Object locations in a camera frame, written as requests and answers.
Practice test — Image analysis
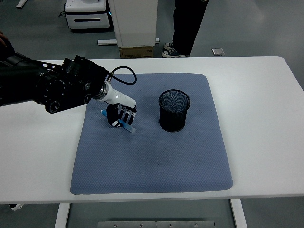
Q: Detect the person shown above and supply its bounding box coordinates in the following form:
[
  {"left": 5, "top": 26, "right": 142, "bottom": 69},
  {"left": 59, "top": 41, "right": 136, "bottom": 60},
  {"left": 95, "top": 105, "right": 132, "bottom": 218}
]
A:
[
  {"left": 0, "top": 30, "right": 16, "bottom": 60},
  {"left": 162, "top": 0, "right": 209, "bottom": 58}
]

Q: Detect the white wheeled cabinet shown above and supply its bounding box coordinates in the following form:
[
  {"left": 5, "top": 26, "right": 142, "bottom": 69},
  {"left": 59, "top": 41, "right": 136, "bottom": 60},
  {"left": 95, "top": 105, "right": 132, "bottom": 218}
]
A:
[{"left": 64, "top": 0, "right": 114, "bottom": 30}]

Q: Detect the white table leg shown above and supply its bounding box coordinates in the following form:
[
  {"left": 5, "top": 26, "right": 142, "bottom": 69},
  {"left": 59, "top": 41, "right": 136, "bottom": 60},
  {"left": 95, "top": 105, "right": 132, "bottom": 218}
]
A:
[
  {"left": 229, "top": 199, "right": 248, "bottom": 228},
  {"left": 54, "top": 203, "right": 71, "bottom": 228}
]

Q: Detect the blue-grey textured mat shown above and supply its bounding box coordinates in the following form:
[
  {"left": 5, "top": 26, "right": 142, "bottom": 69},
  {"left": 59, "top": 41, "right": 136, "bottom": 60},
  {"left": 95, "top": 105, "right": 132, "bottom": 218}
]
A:
[{"left": 70, "top": 73, "right": 234, "bottom": 195}]

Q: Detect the black mesh pen holder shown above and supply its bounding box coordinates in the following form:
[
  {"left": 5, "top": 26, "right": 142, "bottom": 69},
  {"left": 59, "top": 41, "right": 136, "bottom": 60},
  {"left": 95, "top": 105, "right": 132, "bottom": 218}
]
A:
[{"left": 158, "top": 89, "right": 191, "bottom": 133}]

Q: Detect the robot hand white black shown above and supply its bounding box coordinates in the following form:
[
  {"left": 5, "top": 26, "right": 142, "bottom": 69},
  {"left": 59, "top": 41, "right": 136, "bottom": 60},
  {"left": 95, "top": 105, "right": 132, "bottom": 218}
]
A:
[{"left": 103, "top": 82, "right": 138, "bottom": 129}]

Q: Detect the blue marker pen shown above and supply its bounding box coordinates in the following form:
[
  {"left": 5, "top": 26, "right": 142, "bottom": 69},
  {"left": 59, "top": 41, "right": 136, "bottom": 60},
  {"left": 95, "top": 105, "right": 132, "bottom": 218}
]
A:
[{"left": 101, "top": 109, "right": 137, "bottom": 134}]

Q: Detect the person's hand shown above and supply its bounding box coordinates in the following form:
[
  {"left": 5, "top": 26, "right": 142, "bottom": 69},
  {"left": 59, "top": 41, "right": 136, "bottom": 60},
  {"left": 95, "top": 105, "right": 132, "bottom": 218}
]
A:
[{"left": 0, "top": 30, "right": 8, "bottom": 48}]

